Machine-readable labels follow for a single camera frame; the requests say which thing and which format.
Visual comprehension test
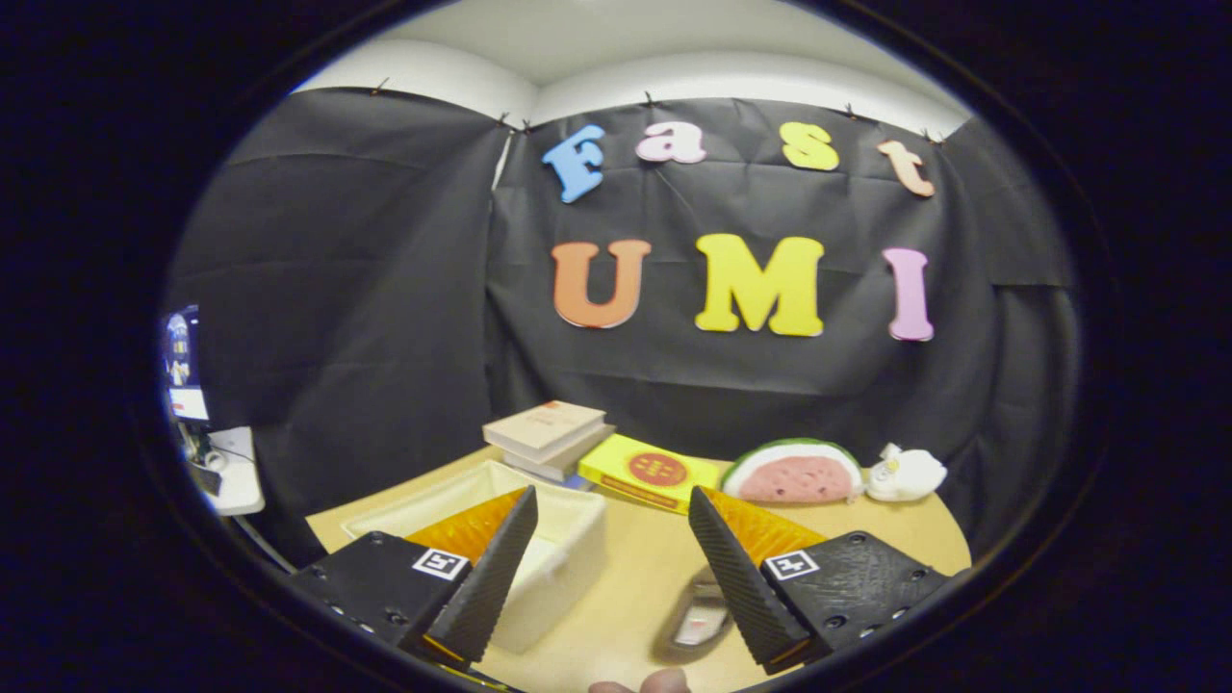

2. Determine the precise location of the beige fabric storage box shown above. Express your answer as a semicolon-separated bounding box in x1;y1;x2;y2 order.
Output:
342;460;609;655

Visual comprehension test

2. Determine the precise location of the grey-brown shoe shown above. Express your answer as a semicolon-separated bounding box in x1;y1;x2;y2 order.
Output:
664;566;732;663

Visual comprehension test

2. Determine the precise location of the grey book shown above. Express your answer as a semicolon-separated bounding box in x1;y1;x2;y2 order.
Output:
500;425;617;482

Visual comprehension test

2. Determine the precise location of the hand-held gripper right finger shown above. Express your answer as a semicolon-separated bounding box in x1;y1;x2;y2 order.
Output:
687;486;968;675

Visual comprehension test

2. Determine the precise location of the computer monitor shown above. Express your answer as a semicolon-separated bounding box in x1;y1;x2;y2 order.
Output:
160;304;211;424

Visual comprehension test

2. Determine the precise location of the white side table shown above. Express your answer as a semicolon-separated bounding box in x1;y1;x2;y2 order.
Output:
188;426;266;517

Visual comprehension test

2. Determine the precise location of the white plush toy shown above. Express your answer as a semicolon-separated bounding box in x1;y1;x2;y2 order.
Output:
866;443;949;503

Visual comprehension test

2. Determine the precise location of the beige book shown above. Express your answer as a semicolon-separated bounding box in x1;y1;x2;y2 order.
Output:
482;400;607;461

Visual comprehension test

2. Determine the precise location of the watermelon slice plush toy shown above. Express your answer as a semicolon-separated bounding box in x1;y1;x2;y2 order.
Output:
720;438;864;504

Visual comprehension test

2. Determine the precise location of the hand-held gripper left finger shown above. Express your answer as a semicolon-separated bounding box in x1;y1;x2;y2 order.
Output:
289;486;540;673

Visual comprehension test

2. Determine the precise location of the yellow book with red circle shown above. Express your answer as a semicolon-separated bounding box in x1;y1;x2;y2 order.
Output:
577;433;725;516

